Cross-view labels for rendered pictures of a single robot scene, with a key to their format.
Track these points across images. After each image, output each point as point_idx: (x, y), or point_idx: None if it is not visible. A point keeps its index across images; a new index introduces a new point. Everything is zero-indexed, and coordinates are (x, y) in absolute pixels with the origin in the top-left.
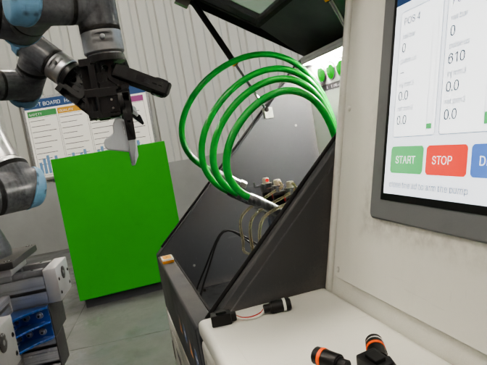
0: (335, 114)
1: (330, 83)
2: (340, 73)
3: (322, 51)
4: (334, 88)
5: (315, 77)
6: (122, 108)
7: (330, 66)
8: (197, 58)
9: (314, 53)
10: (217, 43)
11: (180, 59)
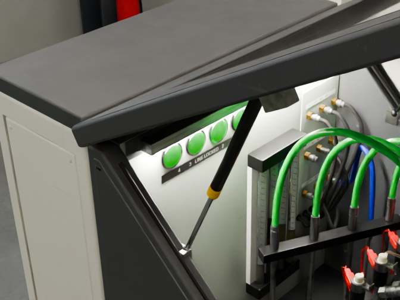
0: (190, 199)
1: (187, 162)
2: (221, 138)
3: (216, 116)
4: (196, 165)
5: (150, 167)
6: None
7: (203, 135)
8: None
9: (193, 127)
10: (234, 163)
11: None
